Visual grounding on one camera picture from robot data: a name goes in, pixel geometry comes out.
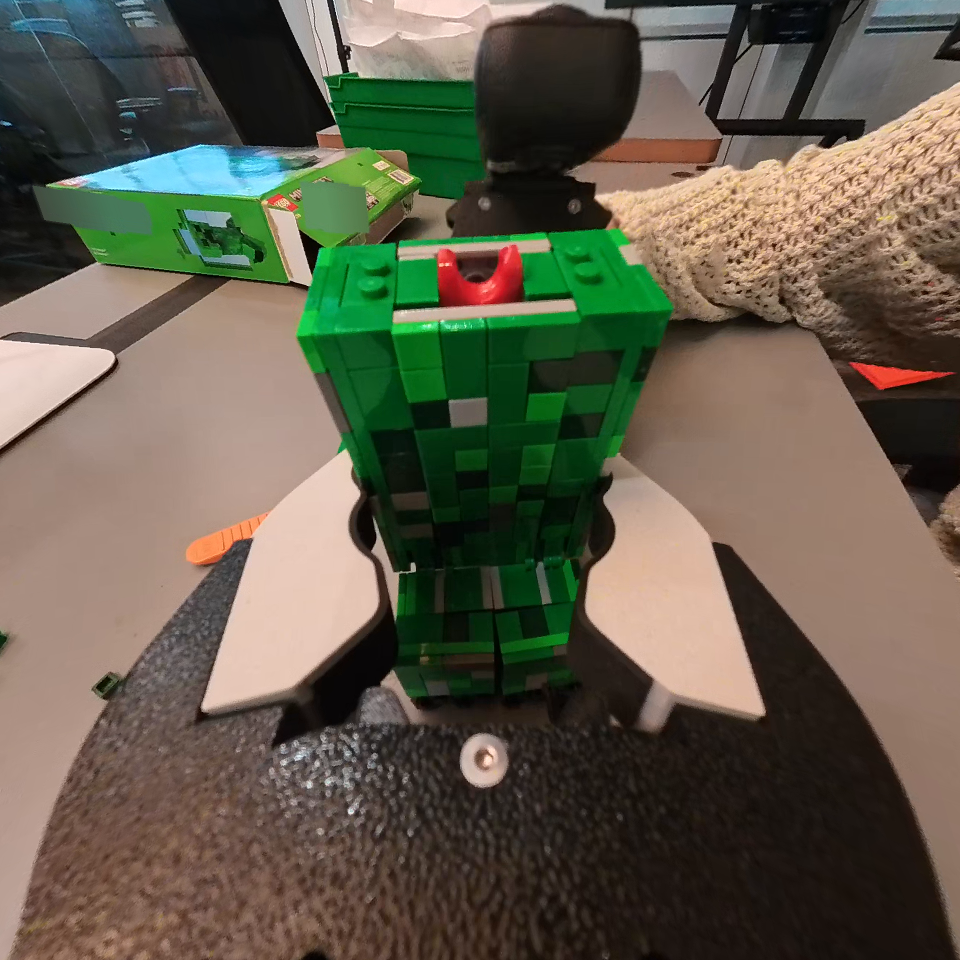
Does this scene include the green stacked storage bins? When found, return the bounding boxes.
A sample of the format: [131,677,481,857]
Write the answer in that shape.
[324,71,481,200]

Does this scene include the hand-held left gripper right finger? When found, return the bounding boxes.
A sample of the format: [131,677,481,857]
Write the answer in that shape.
[572,456,766,734]

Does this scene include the black monitor stand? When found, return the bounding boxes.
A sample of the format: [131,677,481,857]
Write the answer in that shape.
[705,0,871,147]

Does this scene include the orange brick separator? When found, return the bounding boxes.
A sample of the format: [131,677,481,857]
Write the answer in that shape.
[186,512,270,565]

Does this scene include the white rounded board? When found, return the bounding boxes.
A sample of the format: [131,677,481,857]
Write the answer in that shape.
[0,333,117,451]

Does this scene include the green lego creeper figure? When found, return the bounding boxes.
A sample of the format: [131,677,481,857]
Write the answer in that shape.
[297,228,674,710]

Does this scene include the person's right forearm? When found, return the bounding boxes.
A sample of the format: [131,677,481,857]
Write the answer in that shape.
[600,82,960,361]

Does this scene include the green lego box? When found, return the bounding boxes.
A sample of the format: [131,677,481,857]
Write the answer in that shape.
[45,144,421,286]

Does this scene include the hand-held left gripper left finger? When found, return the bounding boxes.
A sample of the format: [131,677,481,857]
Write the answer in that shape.
[201,450,400,727]

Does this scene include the white paper bag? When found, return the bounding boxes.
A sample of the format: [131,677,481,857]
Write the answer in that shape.
[345,0,489,84]

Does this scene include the orange triangular sheet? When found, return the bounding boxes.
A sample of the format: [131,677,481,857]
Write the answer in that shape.
[847,361,955,390]

